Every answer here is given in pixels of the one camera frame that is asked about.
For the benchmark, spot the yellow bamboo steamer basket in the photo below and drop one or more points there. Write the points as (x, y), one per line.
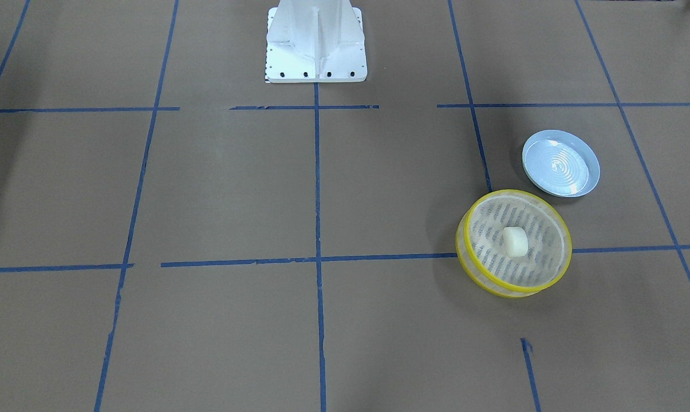
(480, 250)

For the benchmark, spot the brown paper table cover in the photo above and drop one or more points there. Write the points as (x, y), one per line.
(177, 234)

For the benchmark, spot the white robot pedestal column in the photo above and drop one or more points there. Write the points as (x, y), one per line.
(315, 41)

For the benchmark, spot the light blue plate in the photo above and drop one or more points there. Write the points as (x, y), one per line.
(560, 164)

